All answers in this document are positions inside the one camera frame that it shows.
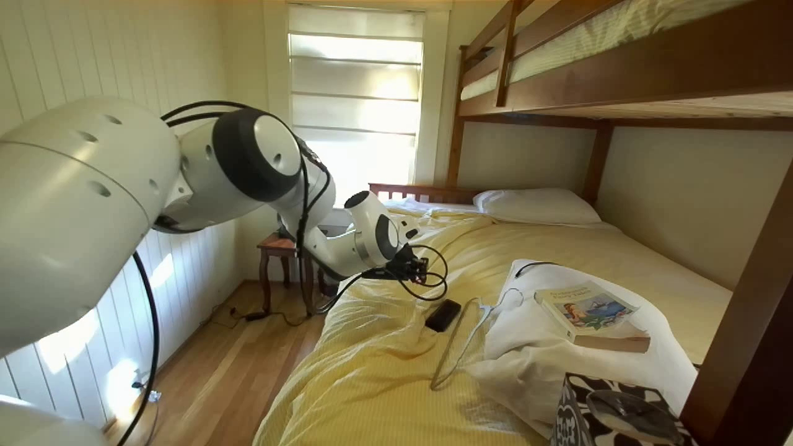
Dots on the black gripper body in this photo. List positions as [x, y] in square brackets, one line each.
[407, 265]

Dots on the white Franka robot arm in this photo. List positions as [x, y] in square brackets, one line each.
[90, 213]

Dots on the yellow striped bed sheet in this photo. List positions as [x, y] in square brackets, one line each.
[388, 355]

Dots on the black phone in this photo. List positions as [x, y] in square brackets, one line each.
[442, 316]

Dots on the small wooden side table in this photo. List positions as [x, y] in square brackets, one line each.
[286, 248]

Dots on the white plump pillow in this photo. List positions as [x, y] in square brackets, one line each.
[536, 207]

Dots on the white flat pillow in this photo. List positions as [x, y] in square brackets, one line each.
[536, 355]

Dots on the white window blind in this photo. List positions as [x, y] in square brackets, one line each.
[354, 91]

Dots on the paperback book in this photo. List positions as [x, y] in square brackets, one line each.
[596, 318]

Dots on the patterned dark bag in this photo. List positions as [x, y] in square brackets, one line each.
[619, 413]

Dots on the bunk mattress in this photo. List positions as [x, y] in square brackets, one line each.
[596, 33]

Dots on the wooden bunk bed frame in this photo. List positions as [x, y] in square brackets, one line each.
[660, 75]

